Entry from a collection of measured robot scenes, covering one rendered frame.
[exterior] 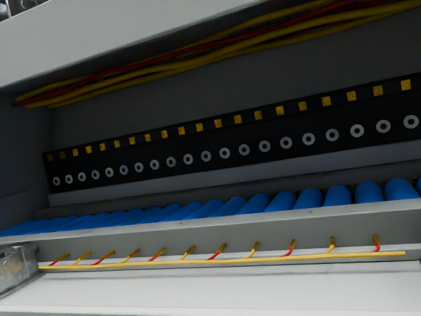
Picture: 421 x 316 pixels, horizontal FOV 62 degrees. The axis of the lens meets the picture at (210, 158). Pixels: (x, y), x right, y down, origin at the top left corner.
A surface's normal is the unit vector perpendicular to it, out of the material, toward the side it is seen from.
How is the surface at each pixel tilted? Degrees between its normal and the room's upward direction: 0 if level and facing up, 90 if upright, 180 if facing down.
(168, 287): 19
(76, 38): 109
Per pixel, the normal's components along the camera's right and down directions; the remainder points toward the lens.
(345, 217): -0.36, 0.14
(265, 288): -0.19, -0.98
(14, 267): 0.91, -0.15
